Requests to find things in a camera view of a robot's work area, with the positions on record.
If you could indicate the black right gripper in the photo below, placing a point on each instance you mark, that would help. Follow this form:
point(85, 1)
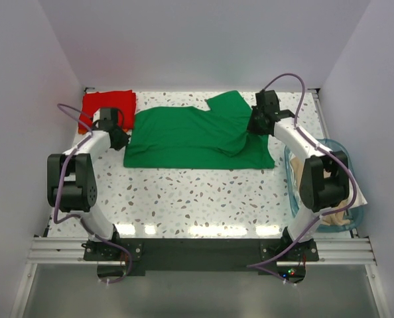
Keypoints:
point(251, 127)

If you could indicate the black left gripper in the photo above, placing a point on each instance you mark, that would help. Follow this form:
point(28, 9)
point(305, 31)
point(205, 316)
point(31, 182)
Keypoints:
point(123, 141)

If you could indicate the green t shirt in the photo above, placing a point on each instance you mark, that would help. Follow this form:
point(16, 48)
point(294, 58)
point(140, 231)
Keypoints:
point(191, 138)

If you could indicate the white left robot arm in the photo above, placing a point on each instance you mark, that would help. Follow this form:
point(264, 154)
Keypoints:
point(71, 183)

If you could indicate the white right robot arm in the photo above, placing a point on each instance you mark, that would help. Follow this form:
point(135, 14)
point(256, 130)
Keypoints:
point(326, 180)

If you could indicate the folded red t shirt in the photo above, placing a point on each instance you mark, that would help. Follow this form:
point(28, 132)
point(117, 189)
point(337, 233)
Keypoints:
point(125, 101)

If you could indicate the folded orange t shirt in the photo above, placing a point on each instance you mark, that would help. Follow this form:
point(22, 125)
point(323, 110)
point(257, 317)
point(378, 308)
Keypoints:
point(84, 130)

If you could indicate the beige t shirt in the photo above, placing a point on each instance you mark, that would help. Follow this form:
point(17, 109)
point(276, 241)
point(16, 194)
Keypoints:
point(336, 219)

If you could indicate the white t shirt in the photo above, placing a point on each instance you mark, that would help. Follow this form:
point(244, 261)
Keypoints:
point(359, 195)

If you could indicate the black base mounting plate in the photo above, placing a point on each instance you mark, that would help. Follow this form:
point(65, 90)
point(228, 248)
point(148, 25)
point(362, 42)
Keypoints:
point(137, 256)

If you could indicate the clear blue plastic bin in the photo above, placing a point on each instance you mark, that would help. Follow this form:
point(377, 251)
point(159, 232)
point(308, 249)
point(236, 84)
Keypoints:
point(355, 215)

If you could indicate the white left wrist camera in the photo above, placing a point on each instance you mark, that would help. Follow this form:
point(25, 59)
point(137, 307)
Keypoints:
point(96, 117)

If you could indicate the aluminium frame rail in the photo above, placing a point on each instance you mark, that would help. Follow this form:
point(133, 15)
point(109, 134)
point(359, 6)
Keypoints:
point(331, 251)

